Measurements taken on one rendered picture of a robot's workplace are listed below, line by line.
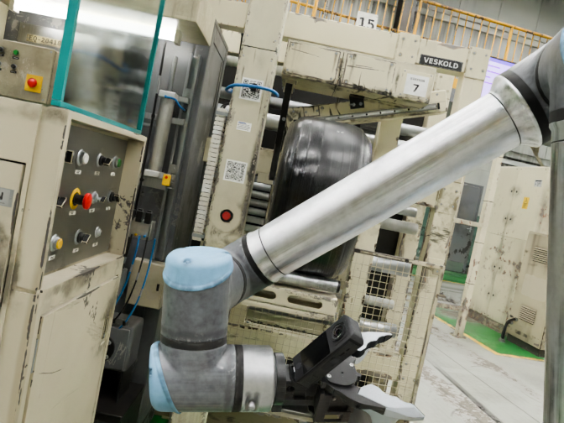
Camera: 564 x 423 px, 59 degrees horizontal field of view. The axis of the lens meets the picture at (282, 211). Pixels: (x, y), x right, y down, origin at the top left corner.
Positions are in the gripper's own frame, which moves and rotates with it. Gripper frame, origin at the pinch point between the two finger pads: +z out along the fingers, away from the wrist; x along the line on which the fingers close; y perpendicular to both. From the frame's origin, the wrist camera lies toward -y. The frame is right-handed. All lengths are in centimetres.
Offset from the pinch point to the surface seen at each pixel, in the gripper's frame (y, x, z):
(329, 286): 52, -81, 14
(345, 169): 12, -91, 13
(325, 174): 14, -90, 7
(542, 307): 256, -308, 326
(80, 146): 0, -65, -60
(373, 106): 11, -153, 40
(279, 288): 54, -81, -3
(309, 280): 51, -83, 7
